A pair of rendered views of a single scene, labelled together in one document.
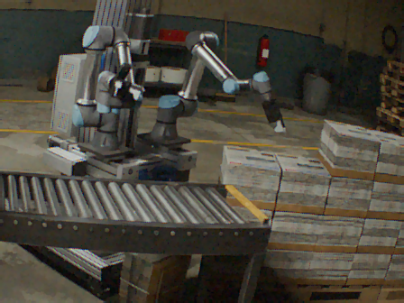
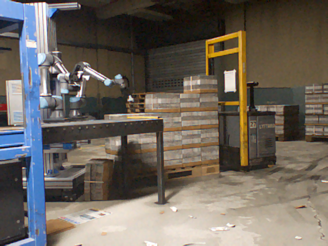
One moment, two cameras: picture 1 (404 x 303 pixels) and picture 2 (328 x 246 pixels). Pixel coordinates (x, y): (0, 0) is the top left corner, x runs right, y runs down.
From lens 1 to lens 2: 1.53 m
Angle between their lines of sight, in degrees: 29
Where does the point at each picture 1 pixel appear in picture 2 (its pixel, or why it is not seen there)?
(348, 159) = (166, 103)
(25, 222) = (69, 128)
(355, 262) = (184, 154)
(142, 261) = (96, 164)
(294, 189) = not seen: hidden behind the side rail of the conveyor
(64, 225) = (89, 126)
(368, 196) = (180, 119)
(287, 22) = not seen: hidden behind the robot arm
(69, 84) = (19, 95)
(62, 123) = (19, 118)
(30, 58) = not seen: outside the picture
